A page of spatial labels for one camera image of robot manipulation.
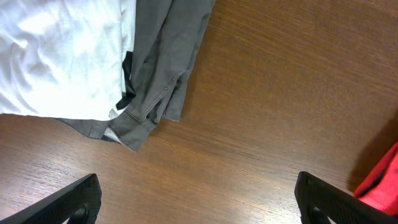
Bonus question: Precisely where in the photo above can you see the grey folded garment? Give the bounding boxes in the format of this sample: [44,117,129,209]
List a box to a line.
[63,0,215,151]

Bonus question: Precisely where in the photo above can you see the white folded shirt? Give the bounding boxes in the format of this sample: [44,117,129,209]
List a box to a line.
[1,0,136,121]

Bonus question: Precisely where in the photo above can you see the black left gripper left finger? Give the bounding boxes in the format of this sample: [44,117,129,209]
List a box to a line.
[1,174,102,224]

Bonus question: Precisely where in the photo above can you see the black leggings with pink waistband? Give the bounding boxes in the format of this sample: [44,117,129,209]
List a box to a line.
[354,143,398,216]

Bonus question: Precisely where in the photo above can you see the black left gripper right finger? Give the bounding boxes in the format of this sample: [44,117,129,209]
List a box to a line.
[295,171,397,224]

